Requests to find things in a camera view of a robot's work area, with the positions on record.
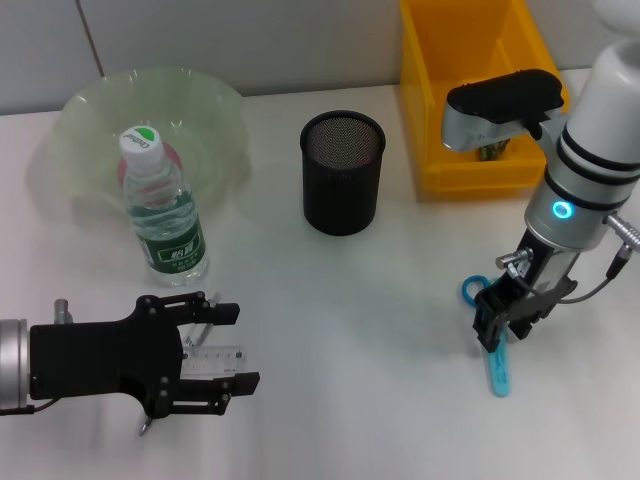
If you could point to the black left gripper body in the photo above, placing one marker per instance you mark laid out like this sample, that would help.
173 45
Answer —
90 360

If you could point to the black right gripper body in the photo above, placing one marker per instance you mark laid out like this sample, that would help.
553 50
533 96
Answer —
545 295

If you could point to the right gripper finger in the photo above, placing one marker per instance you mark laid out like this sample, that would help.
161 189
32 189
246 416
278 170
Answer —
521 329
491 320

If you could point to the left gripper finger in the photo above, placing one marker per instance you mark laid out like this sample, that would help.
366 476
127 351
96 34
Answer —
222 312
245 384

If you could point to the clear plastic ruler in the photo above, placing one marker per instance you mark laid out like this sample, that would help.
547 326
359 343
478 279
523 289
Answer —
215 357

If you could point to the blue scissors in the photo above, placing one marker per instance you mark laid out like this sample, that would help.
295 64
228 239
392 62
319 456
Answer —
500 380

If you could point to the clear bottle green label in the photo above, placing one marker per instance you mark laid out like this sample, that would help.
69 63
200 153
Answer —
172 255

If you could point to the silver pen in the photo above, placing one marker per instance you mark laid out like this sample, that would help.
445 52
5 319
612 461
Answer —
200 334

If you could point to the black mesh pen cup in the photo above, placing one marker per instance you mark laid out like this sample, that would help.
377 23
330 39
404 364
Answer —
340 200

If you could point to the green glass fruit bowl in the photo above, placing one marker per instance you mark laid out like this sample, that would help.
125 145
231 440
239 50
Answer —
210 115

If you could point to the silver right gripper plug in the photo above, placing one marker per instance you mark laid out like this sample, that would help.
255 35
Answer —
512 258

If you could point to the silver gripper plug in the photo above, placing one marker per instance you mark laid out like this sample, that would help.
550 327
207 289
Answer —
62 310
512 258

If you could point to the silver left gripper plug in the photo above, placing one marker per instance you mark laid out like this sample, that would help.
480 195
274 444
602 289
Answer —
62 310

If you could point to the yellow plastic bin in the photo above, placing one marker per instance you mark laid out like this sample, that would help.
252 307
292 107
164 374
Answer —
425 75

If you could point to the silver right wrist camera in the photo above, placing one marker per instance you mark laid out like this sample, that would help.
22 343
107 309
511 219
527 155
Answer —
500 100

